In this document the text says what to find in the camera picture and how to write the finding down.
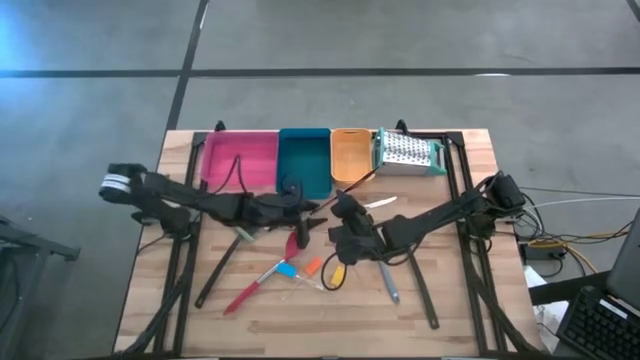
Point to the black desk bar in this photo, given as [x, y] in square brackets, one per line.
[565, 292]

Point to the white paper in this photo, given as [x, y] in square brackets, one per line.
[550, 315]

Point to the orange plastic bin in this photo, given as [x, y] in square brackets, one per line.
[350, 155]

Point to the steel box grater teal trim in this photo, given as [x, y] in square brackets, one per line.
[407, 150]

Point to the black keyboard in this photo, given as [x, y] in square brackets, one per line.
[595, 325]

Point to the black power adapter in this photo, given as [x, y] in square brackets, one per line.
[537, 252]

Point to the black frame post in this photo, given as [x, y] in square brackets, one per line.
[220, 126]
[400, 125]

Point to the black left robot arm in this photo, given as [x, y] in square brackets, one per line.
[165, 187]

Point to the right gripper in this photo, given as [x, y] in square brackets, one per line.
[380, 237]

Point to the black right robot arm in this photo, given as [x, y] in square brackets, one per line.
[435, 217]

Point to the black metal stand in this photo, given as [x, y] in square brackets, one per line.
[45, 247]

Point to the grey spoon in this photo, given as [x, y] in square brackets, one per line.
[390, 285]

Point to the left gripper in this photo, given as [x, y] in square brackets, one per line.
[272, 210]

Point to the dark grey monitor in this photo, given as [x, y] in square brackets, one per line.
[627, 270]

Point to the cream white knife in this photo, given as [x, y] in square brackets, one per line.
[382, 202]

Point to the pink plastic bin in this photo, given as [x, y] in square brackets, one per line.
[260, 160]

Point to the teal plastic bin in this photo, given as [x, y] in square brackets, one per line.
[305, 160]

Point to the black metal table frame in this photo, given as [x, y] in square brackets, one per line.
[454, 137]

